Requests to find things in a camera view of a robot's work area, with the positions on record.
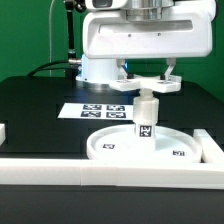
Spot white cross table base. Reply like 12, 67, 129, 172
109, 76, 181, 93

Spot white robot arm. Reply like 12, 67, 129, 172
78, 0, 217, 87

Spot white left fence block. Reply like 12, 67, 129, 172
0, 123, 6, 146

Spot black camera stand pole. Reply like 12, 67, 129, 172
63, 0, 86, 63

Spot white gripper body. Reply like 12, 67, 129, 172
83, 0, 214, 59

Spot white marker sheet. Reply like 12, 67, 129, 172
58, 103, 133, 120

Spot white right fence bar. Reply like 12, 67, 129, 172
193, 129, 224, 164

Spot grey cable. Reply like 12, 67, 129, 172
48, 0, 58, 78

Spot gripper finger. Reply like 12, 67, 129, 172
161, 58, 176, 81
116, 59, 128, 79

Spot white round table top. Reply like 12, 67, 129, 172
87, 124, 202, 164

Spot white fence bar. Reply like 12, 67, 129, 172
0, 158, 224, 190
193, 129, 224, 164

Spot black cables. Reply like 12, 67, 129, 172
26, 59, 83, 78

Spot white front fence bar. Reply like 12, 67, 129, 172
0, 158, 224, 190

